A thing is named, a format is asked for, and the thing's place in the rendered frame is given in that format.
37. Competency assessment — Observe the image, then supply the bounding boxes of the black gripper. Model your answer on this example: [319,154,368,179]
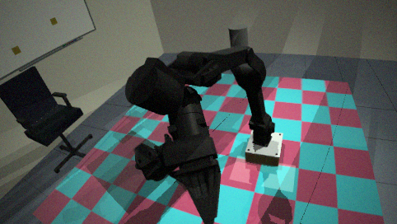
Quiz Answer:
[159,113,221,224]

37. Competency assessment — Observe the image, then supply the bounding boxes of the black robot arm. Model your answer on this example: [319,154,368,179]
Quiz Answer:
[125,46,275,182]

